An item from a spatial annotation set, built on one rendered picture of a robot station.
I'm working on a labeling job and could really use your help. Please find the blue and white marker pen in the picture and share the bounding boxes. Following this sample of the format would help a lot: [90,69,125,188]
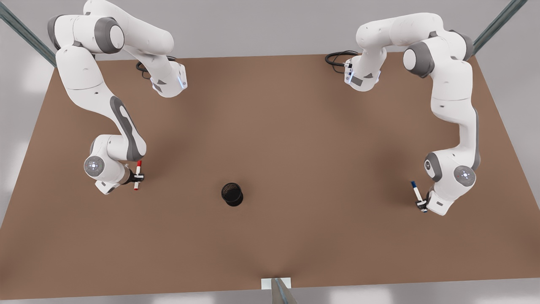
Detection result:
[410,181,424,206]

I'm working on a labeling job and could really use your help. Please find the black cylindrical pen holder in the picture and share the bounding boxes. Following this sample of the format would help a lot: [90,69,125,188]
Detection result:
[221,182,244,207]

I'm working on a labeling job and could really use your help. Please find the black cable loop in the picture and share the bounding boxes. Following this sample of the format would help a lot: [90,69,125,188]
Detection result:
[325,50,360,74]
[135,56,178,80]

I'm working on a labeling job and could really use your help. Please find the silver frame post with foot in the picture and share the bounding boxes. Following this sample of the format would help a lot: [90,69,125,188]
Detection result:
[261,277,298,304]

